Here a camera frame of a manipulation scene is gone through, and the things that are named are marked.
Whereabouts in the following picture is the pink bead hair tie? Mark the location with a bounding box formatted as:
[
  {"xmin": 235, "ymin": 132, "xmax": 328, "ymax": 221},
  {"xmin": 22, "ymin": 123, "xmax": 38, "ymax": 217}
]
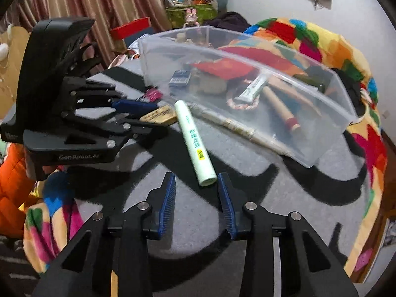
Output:
[{"xmin": 144, "ymin": 88, "xmax": 165, "ymax": 103}]

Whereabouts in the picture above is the tan rectangular box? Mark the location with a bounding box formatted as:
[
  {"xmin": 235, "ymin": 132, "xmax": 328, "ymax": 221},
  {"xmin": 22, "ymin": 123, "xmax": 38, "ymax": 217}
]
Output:
[{"xmin": 140, "ymin": 105, "xmax": 177, "ymax": 126}]

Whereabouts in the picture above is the long pale green box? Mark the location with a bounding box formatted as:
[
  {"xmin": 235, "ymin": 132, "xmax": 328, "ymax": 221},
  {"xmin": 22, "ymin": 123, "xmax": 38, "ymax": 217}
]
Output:
[{"xmin": 174, "ymin": 100, "xmax": 217, "ymax": 186}]

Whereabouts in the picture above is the blue white card pack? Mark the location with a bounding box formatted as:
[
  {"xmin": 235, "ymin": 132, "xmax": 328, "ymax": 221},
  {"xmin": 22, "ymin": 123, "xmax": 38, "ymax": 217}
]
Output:
[{"xmin": 169, "ymin": 70, "xmax": 191, "ymax": 87}]

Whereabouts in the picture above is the white gold pen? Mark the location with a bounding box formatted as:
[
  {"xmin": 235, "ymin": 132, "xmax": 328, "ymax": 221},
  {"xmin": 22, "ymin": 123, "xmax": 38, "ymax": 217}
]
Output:
[{"xmin": 187, "ymin": 102, "xmax": 291, "ymax": 156}]

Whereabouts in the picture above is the pink white braided rope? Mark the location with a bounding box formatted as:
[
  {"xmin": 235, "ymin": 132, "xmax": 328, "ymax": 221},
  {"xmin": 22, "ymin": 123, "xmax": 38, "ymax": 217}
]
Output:
[{"xmin": 225, "ymin": 80, "xmax": 263, "ymax": 111}]

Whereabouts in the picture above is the red paper envelope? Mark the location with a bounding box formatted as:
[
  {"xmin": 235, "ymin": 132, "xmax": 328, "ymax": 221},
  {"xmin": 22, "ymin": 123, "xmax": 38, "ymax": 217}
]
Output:
[{"xmin": 191, "ymin": 58, "xmax": 256, "ymax": 80}]

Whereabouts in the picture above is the beige cosmetic tube red cap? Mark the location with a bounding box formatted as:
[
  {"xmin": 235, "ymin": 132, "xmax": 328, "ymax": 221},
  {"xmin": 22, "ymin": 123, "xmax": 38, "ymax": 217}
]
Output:
[{"xmin": 262, "ymin": 86, "xmax": 301, "ymax": 132}]

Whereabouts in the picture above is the white ointment tube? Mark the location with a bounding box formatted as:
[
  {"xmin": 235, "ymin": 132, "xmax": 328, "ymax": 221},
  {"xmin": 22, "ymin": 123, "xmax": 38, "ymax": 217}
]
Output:
[{"xmin": 234, "ymin": 74, "xmax": 269, "ymax": 105}]

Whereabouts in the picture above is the pink lotion tube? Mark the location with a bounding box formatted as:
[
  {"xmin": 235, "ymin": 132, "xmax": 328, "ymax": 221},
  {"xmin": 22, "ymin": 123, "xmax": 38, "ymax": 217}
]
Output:
[{"xmin": 269, "ymin": 76, "xmax": 322, "ymax": 116}]

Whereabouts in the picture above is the white tape roll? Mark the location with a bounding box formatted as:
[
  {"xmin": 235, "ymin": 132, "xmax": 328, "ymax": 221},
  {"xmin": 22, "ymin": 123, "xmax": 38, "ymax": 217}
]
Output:
[{"xmin": 197, "ymin": 73, "xmax": 227, "ymax": 95}]

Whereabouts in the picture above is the grey black blanket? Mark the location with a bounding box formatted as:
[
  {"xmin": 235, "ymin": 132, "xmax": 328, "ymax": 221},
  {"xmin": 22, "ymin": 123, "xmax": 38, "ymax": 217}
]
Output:
[{"xmin": 68, "ymin": 58, "xmax": 372, "ymax": 297}]

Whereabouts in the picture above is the red box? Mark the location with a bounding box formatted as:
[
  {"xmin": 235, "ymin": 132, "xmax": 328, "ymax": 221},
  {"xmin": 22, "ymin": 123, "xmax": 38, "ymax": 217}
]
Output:
[{"xmin": 110, "ymin": 17, "xmax": 151, "ymax": 40}]

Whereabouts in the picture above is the striped pink curtain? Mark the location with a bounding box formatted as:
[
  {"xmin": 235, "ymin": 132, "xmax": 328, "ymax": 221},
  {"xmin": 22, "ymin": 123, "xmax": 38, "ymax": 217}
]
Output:
[{"xmin": 1, "ymin": 0, "xmax": 171, "ymax": 64}]

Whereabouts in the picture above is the pink bunny doll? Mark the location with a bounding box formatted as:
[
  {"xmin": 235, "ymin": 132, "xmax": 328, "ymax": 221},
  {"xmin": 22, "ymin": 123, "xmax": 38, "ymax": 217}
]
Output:
[{"xmin": 183, "ymin": 8, "xmax": 200, "ymax": 28}]

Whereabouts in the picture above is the colourful patchwork duvet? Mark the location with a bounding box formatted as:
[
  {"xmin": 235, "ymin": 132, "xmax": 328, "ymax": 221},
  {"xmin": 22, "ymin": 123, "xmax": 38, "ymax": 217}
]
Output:
[{"xmin": 24, "ymin": 18, "xmax": 387, "ymax": 274}]

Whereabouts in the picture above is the green storage basket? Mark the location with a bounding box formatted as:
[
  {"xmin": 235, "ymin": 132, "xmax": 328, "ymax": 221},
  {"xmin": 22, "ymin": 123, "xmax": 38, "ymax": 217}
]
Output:
[{"xmin": 166, "ymin": 3, "xmax": 218, "ymax": 29}]

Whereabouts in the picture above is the clear plastic storage box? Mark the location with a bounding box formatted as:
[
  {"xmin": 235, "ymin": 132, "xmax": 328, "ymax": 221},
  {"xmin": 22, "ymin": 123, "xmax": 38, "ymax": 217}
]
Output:
[{"xmin": 138, "ymin": 26, "xmax": 357, "ymax": 167}]

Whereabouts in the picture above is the dark purple clothing pile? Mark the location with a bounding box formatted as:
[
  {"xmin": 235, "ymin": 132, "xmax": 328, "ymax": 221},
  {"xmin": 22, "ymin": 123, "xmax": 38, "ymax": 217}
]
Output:
[{"xmin": 203, "ymin": 11, "xmax": 251, "ymax": 32}]

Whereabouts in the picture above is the black clothing pile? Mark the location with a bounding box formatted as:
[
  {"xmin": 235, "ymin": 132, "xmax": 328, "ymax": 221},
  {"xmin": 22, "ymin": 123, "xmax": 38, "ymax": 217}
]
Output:
[{"xmin": 332, "ymin": 68, "xmax": 366, "ymax": 120}]

